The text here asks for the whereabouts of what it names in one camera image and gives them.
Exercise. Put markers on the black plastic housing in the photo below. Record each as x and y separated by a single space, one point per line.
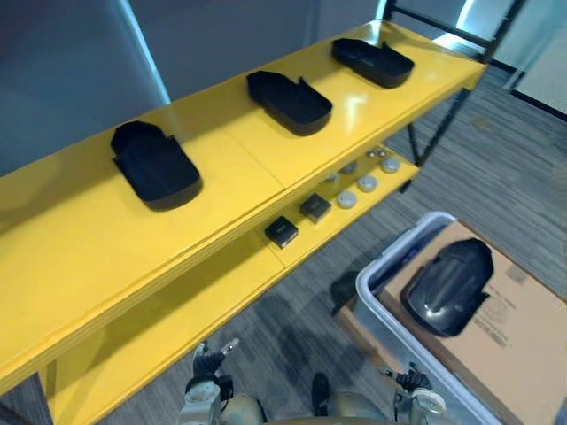
288 104
153 168
372 62
447 290

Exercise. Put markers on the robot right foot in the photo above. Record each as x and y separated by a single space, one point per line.
320 394

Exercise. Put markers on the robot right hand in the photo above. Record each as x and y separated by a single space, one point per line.
411 378

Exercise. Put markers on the small silver metal part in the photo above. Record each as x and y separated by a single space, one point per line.
376 154

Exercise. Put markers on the robot left leg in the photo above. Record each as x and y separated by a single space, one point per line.
243 411

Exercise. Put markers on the brown cardboard box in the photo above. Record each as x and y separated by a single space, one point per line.
522 354

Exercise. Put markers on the black metal shelf frame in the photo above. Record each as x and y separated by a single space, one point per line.
500 26

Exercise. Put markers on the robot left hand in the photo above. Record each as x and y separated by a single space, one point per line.
209 362

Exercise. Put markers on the white round cap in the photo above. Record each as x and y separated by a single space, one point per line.
346 199
367 183
390 164

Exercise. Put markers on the small black box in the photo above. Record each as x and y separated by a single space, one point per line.
315 207
280 232

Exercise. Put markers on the yellow shelf board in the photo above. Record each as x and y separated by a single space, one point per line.
186 319
248 150

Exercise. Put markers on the grey plastic bin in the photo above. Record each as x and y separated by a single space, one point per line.
376 305

